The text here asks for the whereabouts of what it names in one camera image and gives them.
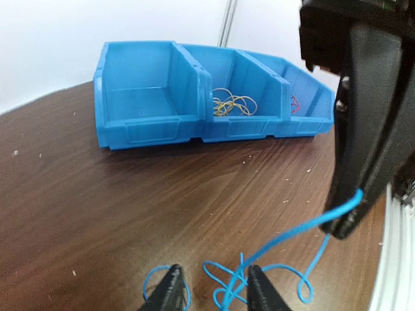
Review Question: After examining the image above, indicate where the yellow cable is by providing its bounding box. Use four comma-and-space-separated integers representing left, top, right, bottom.
212, 87, 259, 117

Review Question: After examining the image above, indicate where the front aluminium rail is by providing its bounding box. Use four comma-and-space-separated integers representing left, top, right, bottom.
368, 185, 414, 311

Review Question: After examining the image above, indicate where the blue bin far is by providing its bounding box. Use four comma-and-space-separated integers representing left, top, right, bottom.
93, 41, 213, 150

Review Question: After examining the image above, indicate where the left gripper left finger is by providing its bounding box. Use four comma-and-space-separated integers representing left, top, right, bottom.
138, 264, 185, 311

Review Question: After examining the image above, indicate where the blue bin middle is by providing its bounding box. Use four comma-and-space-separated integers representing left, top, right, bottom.
179, 44, 297, 142

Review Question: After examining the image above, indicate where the blue bin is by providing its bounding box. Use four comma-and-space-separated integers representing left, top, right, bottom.
179, 44, 297, 142
248, 51, 335, 137
93, 41, 213, 150

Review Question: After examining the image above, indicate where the blue cable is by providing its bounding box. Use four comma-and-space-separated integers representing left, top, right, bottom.
142, 189, 364, 311

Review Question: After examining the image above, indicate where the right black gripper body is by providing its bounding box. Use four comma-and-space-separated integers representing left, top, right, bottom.
299, 1, 414, 73

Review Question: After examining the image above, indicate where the blue bin near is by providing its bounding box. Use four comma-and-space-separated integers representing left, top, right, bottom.
248, 51, 335, 137

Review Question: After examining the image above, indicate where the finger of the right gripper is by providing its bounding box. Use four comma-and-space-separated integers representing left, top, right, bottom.
324, 74, 357, 214
321, 24, 414, 240

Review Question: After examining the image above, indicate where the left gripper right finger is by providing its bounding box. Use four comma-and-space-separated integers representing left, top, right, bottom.
247, 265, 291, 311

